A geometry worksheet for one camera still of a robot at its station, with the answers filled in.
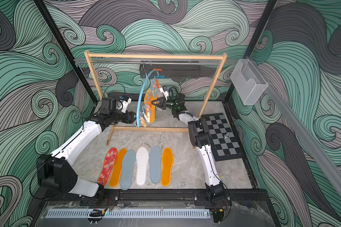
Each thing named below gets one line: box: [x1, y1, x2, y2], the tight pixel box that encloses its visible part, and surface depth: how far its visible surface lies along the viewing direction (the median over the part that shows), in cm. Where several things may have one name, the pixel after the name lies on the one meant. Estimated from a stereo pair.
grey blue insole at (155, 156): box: [149, 145, 162, 184], surface depth 87 cm
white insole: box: [135, 146, 150, 186], surface depth 85 cm
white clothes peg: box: [143, 111, 150, 123], surface depth 72 cm
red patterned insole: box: [96, 147, 118, 187], surface depth 86 cm
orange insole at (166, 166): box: [160, 147, 174, 187], surface depth 85 cm
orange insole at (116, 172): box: [108, 148, 128, 188], surface depth 84 cm
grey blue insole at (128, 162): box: [119, 149, 137, 191], surface depth 85 cm
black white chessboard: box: [201, 112, 245, 162], surface depth 92 cm
